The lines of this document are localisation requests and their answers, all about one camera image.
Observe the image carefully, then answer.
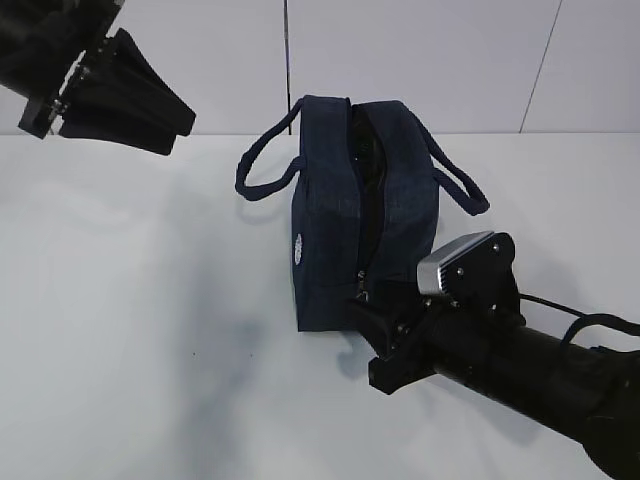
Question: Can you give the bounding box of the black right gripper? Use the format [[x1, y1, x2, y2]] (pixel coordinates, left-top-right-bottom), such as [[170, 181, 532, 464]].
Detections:
[[347, 299, 440, 395]]

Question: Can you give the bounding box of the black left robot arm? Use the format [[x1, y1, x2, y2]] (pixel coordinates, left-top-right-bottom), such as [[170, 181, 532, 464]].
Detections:
[[1, 1, 196, 155]]

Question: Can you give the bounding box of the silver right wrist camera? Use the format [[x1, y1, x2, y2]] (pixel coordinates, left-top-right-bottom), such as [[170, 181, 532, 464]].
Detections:
[[416, 231, 526, 326]]

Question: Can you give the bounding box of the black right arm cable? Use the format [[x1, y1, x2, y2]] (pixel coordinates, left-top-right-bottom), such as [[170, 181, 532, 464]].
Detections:
[[519, 293, 640, 346]]

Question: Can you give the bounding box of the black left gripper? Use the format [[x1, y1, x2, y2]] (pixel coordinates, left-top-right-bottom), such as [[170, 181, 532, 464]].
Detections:
[[17, 28, 196, 155]]

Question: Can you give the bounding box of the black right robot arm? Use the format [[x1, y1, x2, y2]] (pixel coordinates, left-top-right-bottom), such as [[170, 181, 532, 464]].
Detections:
[[347, 299, 639, 479]]

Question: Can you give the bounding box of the dark navy fabric lunch bag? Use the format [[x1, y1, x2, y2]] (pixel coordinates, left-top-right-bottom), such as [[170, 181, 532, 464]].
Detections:
[[235, 95, 490, 332]]

